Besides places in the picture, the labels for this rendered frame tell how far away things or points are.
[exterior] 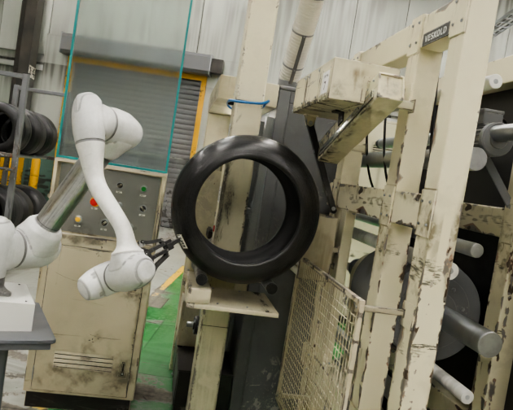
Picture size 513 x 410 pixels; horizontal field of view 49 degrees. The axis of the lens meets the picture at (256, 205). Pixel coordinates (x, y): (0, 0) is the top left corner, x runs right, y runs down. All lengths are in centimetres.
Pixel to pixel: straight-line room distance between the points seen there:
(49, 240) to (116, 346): 91
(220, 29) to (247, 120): 931
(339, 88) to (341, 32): 982
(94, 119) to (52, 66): 1038
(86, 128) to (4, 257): 59
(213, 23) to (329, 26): 229
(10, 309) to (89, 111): 76
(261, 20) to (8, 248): 143
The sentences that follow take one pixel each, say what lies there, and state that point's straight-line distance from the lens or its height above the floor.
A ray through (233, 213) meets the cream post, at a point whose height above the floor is 115.
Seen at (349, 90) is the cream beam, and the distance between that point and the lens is 205.
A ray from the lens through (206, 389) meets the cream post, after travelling 277.
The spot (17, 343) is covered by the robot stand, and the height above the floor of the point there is 64.
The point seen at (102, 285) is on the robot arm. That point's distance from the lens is 192.
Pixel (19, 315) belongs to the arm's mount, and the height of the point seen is 71.
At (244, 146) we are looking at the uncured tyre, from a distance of 220.
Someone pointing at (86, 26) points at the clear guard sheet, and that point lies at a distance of 304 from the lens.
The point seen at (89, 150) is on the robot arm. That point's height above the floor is 133.
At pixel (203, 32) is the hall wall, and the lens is 1188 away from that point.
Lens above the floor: 134
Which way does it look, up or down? 3 degrees down
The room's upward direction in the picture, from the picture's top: 9 degrees clockwise
